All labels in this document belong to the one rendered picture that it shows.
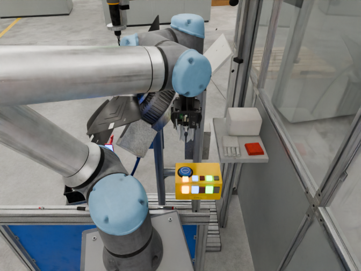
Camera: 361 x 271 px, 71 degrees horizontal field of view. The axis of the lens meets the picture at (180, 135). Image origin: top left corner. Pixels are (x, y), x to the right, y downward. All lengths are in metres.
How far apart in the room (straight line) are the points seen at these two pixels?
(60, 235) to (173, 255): 0.72
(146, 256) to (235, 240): 1.41
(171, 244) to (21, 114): 0.47
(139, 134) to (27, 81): 0.85
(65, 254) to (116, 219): 0.96
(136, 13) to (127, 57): 6.34
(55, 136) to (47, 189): 1.97
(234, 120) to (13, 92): 1.13
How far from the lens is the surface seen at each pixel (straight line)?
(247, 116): 1.39
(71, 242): 1.36
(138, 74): 0.40
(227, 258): 1.94
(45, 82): 0.36
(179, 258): 0.71
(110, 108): 1.05
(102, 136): 1.27
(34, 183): 2.63
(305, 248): 1.14
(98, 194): 0.56
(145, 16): 6.77
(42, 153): 0.56
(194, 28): 0.58
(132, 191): 0.55
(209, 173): 0.90
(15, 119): 0.53
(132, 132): 1.16
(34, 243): 1.44
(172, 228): 0.75
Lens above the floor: 1.72
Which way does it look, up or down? 38 degrees down
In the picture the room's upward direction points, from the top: straight up
